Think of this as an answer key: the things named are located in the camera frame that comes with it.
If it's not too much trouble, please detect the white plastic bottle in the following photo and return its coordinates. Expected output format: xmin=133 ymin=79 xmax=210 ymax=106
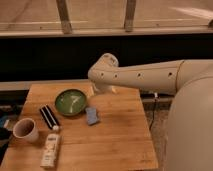
xmin=40 ymin=133 xmax=60 ymax=168

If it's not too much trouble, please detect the green ceramic bowl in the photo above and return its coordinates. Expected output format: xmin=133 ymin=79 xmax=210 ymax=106
xmin=55 ymin=89 xmax=87 ymax=116

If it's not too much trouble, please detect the black rectangular brush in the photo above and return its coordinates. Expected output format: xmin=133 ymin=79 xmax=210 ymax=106
xmin=39 ymin=105 xmax=60 ymax=131

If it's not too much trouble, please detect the blue sponge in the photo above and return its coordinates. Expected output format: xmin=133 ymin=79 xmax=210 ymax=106
xmin=86 ymin=107 xmax=99 ymax=125

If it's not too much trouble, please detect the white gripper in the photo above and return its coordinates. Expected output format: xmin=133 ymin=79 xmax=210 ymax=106
xmin=92 ymin=83 xmax=116 ymax=95

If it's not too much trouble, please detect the white ceramic mug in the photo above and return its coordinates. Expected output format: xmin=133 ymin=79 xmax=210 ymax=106
xmin=13 ymin=118 xmax=39 ymax=143

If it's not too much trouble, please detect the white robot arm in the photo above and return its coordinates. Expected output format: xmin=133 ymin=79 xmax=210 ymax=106
xmin=88 ymin=53 xmax=213 ymax=171

